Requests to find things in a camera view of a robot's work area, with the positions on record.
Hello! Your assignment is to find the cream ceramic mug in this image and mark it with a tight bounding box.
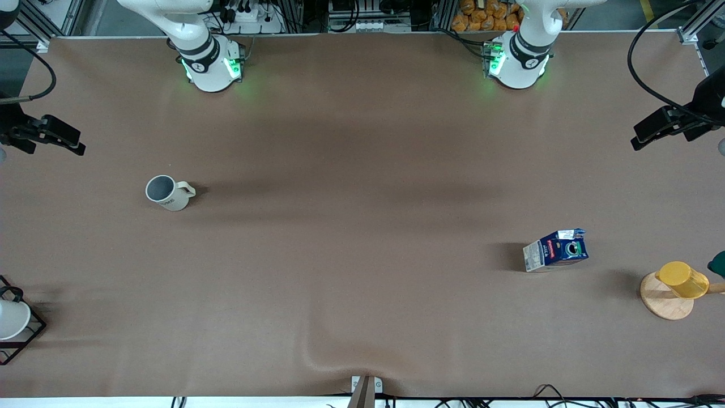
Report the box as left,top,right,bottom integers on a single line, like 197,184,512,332
145,175,197,212

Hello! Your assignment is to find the blue milk carton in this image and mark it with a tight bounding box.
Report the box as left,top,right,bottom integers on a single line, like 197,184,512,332
522,228,590,273

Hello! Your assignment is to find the yellow plastic cup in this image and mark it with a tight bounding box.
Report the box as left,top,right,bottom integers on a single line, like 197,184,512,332
655,261,710,299

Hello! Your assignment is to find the white cup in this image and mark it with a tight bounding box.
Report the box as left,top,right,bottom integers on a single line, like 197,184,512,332
0,299,32,341

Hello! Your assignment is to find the round wooden board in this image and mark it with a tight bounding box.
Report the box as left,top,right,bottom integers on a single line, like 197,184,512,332
640,271,725,321

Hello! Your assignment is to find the orange bread pile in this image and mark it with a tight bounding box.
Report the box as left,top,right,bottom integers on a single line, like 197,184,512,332
451,0,568,32

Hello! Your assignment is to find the white power strip with plugs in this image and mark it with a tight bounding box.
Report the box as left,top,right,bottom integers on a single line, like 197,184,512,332
222,0,285,35

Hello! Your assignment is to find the small white power strip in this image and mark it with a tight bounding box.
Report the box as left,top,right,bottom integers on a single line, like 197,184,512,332
351,19,395,33

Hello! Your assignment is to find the brown table cover sheet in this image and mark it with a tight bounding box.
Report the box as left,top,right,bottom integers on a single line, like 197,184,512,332
0,31,725,398

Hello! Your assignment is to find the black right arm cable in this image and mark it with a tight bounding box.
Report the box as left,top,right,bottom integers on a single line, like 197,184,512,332
0,29,57,104

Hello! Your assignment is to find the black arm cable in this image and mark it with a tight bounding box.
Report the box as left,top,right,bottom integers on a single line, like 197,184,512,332
627,0,725,128
0,29,57,104

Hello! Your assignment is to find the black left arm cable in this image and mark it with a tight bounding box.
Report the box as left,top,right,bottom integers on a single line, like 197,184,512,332
627,0,725,128

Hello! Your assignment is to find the aluminium frame profile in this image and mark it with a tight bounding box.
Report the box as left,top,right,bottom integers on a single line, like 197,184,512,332
0,0,87,53
677,0,725,46

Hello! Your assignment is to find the black wire rack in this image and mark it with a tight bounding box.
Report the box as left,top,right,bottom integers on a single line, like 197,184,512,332
0,275,47,366

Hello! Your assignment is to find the black base cable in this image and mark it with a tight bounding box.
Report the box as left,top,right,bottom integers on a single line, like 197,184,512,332
442,28,489,58

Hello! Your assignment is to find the black looped cable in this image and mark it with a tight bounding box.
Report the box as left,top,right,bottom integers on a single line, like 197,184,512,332
532,384,574,401

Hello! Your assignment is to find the metal table clamp bracket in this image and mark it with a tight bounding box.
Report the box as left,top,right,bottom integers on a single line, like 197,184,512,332
347,375,384,408

